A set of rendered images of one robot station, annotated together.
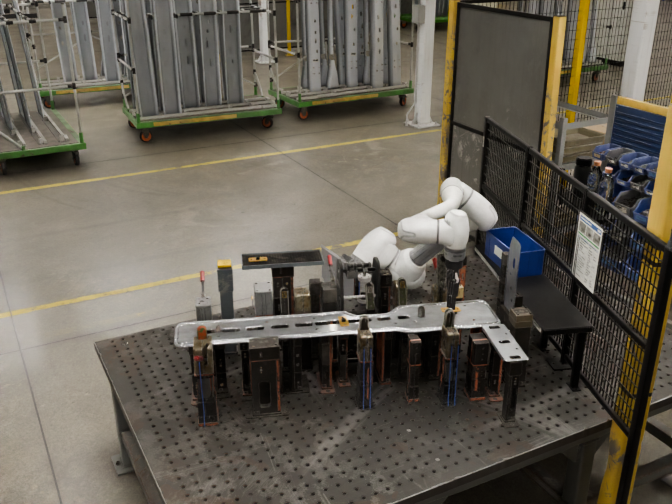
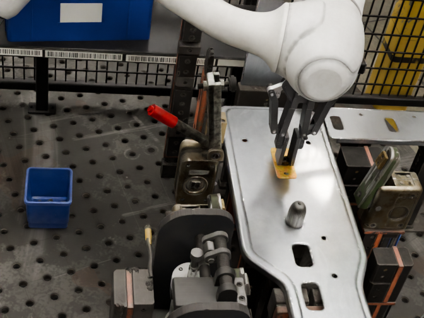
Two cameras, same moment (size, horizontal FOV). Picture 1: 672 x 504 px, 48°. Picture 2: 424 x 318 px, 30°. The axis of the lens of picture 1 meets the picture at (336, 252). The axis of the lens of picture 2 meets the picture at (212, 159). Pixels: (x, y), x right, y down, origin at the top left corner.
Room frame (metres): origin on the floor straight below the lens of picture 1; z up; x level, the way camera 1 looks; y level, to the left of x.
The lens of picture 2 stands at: (3.13, 0.61, 2.01)
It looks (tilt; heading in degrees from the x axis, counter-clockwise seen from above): 42 degrees down; 265
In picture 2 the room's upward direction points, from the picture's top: 11 degrees clockwise
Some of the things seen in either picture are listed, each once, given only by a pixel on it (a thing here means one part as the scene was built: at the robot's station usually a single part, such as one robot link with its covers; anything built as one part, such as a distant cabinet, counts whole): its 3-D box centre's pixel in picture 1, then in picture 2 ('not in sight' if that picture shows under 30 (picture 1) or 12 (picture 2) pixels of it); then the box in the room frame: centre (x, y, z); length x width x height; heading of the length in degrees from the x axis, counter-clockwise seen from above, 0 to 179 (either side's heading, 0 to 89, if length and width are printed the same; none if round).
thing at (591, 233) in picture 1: (588, 252); not in sight; (2.88, -1.05, 1.30); 0.23 x 0.02 x 0.31; 9
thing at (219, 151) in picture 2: not in sight; (215, 154); (3.03, -0.45, 1.06); 0.03 x 0.01 x 0.03; 9
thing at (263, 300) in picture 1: (264, 327); not in sight; (2.94, 0.32, 0.90); 0.13 x 0.10 x 0.41; 9
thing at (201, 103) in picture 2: (460, 305); (193, 153); (3.06, -0.57, 0.95); 0.03 x 0.01 x 0.50; 99
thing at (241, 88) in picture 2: (505, 340); (253, 139); (2.92, -0.76, 0.85); 0.12 x 0.03 x 0.30; 9
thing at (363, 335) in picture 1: (364, 367); not in sight; (2.66, -0.12, 0.87); 0.12 x 0.09 x 0.35; 9
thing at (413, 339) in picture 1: (414, 369); (370, 305); (2.69, -0.33, 0.84); 0.11 x 0.08 x 0.29; 9
